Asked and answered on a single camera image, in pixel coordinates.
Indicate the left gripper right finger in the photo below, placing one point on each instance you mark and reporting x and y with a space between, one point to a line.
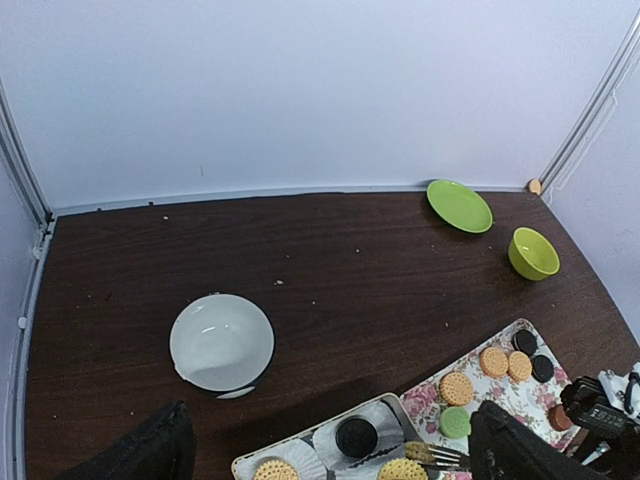
501 447

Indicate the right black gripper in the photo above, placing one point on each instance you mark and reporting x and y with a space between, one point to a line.
613 438

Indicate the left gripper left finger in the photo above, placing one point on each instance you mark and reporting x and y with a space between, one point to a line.
163 446

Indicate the floral rectangular tray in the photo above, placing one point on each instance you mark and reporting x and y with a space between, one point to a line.
528 401

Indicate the tan biscuit cookie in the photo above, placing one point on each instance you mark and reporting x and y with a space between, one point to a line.
402 469
494 362
519 367
276 470

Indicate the black sandwich cookie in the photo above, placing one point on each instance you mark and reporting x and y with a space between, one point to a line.
542 368
356 438
525 341

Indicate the beige cookie tin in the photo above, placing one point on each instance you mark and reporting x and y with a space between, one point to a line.
314 452

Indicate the green cookie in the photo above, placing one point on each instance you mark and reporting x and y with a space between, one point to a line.
455 422

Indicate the white and dark bowl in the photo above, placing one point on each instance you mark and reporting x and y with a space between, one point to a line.
222 344

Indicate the green bowl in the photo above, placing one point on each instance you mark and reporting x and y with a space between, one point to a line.
532 256

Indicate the green plate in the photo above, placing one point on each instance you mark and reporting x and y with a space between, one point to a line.
459 206

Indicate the right aluminium frame post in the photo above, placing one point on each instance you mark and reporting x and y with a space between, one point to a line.
595 115

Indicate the aluminium frame post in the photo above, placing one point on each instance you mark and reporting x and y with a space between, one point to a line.
595 115
20 172

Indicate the left aluminium frame post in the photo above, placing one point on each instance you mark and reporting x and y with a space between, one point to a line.
20 172

